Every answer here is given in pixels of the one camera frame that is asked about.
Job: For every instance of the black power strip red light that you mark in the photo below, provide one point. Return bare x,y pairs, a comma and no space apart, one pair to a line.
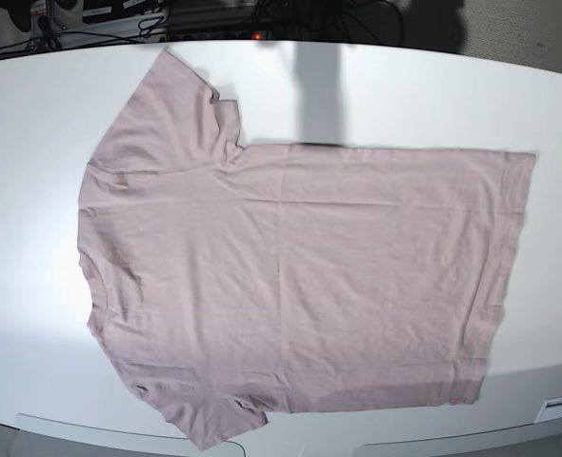
228,35

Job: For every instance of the pale pink T-shirt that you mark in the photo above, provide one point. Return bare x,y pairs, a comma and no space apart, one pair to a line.
230,282

